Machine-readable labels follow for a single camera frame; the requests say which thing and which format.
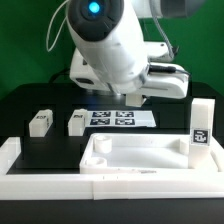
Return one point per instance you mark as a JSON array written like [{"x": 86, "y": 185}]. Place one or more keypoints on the white desk top tray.
[{"x": 147, "y": 153}]

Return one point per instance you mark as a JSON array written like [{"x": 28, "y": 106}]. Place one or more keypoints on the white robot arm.
[{"x": 118, "y": 20}]

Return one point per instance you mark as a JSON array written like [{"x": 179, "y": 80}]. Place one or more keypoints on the white U-shaped obstacle fence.
[{"x": 102, "y": 186}]

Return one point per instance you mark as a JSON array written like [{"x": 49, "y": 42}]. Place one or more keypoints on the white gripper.
[{"x": 123, "y": 68}]

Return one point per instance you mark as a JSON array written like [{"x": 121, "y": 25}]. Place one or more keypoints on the fiducial marker sheet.
[{"x": 116, "y": 118}]

